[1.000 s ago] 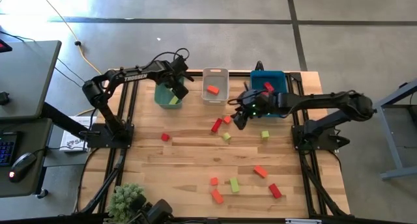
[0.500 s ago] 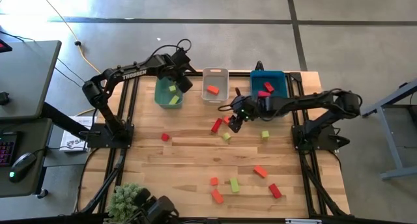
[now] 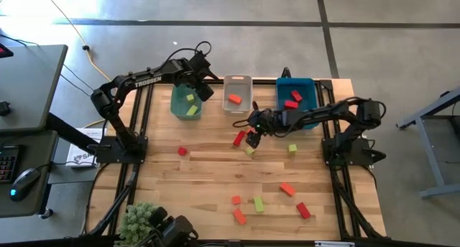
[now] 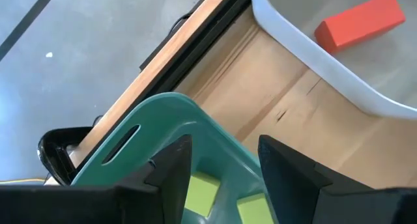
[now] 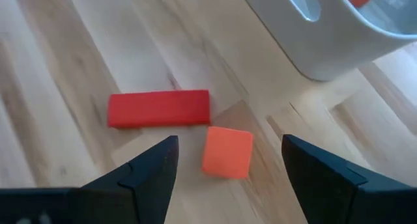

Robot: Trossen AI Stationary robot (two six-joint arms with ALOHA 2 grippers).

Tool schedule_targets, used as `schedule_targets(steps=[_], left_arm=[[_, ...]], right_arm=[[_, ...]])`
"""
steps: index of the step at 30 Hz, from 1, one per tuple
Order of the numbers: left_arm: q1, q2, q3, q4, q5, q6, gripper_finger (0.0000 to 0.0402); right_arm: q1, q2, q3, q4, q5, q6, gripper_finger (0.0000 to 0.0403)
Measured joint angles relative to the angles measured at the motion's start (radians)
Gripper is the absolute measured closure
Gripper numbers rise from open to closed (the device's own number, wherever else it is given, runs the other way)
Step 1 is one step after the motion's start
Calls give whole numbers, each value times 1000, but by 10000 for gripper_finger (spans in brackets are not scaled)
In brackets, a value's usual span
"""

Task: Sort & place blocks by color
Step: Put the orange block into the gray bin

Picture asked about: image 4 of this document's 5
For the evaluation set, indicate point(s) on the white plastic bin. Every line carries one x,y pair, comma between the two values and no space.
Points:
374,74

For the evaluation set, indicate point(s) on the teal plastic bin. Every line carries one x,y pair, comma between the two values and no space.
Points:
156,120

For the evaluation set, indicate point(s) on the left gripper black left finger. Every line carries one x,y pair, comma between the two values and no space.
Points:
97,204

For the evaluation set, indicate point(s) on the black table clamp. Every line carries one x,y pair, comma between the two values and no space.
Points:
55,155

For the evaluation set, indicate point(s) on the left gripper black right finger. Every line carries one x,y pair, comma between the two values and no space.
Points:
309,198

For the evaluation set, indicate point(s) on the green long wooden block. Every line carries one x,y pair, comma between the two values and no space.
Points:
254,209

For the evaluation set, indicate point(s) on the green wooden cube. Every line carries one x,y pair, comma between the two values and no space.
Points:
202,193

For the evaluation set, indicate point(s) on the orange long wooden block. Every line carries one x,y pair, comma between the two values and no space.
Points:
358,22

